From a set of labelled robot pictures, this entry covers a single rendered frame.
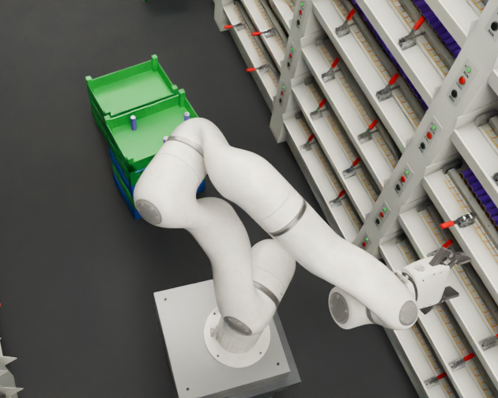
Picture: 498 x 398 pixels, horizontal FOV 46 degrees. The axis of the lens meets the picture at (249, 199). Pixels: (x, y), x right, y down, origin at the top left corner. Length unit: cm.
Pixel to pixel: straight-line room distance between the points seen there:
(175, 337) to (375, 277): 78
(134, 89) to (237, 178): 152
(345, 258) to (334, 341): 111
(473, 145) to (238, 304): 65
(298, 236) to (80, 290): 128
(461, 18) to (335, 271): 65
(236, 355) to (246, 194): 78
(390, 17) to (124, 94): 118
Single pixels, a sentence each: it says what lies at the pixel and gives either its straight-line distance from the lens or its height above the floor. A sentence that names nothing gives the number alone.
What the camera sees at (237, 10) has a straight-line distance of 279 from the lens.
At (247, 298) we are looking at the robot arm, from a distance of 127.
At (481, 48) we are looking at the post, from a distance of 136.
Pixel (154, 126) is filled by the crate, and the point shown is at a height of 32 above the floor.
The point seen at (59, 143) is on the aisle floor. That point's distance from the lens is 253.
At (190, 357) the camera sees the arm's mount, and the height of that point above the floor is 38.
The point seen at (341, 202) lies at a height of 17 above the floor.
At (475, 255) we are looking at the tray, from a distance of 156.
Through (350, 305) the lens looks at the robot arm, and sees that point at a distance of 113.
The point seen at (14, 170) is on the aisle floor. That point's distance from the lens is 248.
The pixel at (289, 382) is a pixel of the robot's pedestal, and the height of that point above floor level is 28.
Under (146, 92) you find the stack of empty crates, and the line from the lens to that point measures 244.
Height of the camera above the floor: 199
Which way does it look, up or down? 58 degrees down
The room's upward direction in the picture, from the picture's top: 11 degrees clockwise
